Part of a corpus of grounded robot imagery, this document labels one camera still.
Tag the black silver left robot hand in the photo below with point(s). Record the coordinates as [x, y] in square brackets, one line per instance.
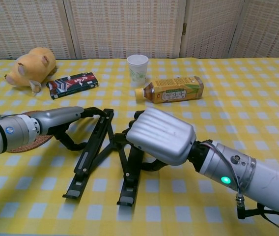
[58, 116]

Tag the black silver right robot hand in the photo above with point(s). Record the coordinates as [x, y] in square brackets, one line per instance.
[161, 135]

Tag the black folding laptop stand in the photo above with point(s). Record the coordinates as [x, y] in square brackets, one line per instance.
[91, 150]

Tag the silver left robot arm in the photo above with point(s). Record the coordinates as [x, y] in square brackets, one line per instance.
[9, 135]

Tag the yellow white checked tablecloth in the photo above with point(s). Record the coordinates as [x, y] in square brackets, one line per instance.
[203, 216]

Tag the round brown woven coaster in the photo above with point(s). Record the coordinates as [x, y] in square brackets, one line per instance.
[36, 143]

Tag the black red snack packet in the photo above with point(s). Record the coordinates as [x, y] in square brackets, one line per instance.
[73, 83]

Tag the yellow label tea bottle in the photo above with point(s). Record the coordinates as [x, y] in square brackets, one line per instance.
[174, 89]

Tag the orange plush toy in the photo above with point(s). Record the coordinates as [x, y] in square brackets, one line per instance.
[34, 66]

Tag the white paper cup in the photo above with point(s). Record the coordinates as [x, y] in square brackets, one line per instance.
[137, 70]

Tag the bamboo folding screen panel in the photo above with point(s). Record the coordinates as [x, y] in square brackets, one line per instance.
[21, 27]
[210, 27]
[267, 27]
[124, 27]

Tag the brass screen hinge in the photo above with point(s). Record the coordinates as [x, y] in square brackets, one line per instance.
[184, 28]

